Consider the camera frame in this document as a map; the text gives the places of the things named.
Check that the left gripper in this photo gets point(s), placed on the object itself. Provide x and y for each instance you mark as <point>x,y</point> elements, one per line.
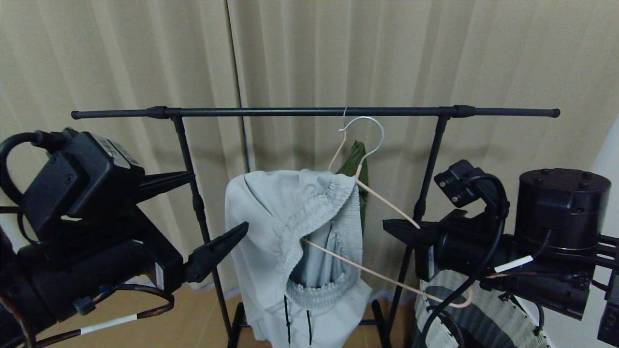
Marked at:
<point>106,261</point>

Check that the black clothes rack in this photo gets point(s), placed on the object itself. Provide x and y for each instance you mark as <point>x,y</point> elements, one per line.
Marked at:
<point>290,111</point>

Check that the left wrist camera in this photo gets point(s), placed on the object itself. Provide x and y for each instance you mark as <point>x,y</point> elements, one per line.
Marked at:
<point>87,174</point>

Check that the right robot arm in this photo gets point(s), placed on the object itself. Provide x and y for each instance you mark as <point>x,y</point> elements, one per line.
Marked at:
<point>561,208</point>

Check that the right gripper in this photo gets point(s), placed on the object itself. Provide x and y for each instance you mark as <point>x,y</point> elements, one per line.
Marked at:
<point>464,246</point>

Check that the pale grey shorts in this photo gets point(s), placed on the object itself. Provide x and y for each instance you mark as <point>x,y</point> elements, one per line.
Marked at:
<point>266,232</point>

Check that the pink clothes hanger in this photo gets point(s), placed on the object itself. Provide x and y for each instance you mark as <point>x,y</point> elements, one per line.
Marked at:
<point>387,203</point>
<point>338,150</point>

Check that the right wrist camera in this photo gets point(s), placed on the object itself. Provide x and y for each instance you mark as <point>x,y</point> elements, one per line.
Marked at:
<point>457,186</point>

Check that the white laundry basket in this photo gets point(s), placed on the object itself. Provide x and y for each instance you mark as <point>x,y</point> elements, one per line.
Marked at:
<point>488,309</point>

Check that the green long-sleeved shirt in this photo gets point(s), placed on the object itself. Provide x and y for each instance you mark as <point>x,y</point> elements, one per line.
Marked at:
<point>355,157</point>

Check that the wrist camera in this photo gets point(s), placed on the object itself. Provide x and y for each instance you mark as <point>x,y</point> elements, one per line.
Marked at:
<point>457,186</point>
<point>87,174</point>

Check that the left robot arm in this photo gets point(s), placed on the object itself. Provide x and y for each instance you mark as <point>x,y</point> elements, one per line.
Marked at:
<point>14,309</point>

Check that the beige curtain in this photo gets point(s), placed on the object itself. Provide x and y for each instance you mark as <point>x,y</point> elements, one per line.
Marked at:
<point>387,53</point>

